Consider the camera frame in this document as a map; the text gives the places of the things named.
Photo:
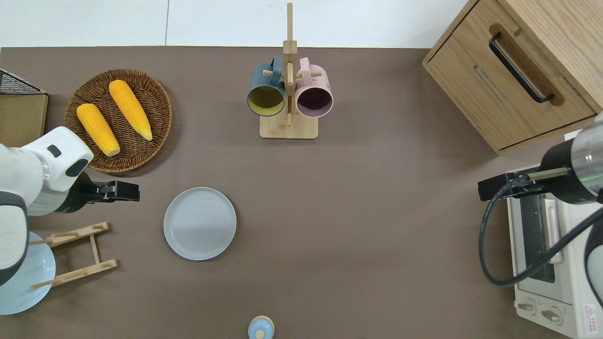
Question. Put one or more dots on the wooden mug tree stand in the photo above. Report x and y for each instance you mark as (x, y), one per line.
(288, 127)

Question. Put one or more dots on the pointed yellow corn cob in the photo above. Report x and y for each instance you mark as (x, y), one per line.
(130, 109)

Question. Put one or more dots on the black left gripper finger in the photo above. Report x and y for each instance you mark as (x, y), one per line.
(128, 186)
(128, 196)

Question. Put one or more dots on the dark teal mug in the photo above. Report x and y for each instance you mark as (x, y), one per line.
(266, 87)

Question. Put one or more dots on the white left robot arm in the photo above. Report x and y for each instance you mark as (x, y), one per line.
(28, 174)

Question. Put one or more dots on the brown wicker basket tray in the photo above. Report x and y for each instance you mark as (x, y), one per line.
(150, 108)

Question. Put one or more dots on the blunt yellow corn cob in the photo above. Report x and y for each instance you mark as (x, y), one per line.
(98, 129)

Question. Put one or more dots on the wooden drawer cabinet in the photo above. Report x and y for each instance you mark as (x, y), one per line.
(476, 80)

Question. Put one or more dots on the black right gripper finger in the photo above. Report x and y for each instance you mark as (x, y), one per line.
(492, 194)
(492, 182)

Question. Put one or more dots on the blue bell on wooden base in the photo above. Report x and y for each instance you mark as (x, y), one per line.
(260, 328)

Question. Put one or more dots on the pink mug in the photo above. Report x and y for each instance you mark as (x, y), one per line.
(314, 89)

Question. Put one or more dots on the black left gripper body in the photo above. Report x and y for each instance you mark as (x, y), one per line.
(102, 192)

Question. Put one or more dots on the gray round plate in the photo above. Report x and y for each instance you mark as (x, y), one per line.
(200, 223)

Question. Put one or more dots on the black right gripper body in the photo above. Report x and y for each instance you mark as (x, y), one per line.
(523, 186)

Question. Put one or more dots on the light blue plate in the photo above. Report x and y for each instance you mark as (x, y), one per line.
(33, 287)

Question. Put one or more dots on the white toaster oven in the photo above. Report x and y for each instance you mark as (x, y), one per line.
(534, 301)

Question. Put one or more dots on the wooden plate rack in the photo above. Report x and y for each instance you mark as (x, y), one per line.
(94, 247)

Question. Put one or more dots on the wooden board lid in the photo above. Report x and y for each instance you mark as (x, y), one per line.
(21, 120)

